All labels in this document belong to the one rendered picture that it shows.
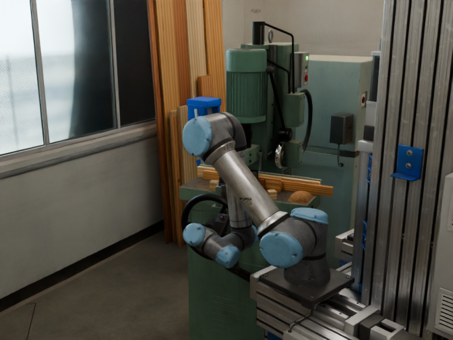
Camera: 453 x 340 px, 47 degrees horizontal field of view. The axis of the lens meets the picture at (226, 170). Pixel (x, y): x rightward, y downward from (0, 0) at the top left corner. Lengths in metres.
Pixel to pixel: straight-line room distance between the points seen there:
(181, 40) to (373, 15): 1.54
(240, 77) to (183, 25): 1.84
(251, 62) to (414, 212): 0.97
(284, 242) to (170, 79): 2.48
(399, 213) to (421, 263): 0.16
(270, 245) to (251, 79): 0.91
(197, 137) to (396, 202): 0.62
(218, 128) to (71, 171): 1.94
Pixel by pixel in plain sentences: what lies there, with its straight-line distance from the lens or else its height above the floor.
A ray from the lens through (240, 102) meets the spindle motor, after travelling 2.24.
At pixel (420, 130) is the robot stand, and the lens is 1.56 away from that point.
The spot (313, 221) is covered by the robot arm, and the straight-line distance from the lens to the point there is 1.62.
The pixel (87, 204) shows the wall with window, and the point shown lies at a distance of 3.58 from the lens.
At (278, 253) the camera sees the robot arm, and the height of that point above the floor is 0.98.
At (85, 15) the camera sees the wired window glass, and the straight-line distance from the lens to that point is 3.55.
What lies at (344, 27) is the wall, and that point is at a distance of 4.54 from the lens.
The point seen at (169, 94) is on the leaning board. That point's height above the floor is 1.12.
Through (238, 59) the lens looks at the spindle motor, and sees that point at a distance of 2.22.
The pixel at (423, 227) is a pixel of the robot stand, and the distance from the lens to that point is 1.62.
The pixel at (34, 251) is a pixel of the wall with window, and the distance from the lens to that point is 3.38.
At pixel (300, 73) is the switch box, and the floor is 1.39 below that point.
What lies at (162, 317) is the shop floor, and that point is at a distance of 3.11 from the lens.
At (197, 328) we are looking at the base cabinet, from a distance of 2.64.
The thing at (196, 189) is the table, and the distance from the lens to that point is 2.34.
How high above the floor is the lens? 1.62
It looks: 16 degrees down
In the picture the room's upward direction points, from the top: straight up
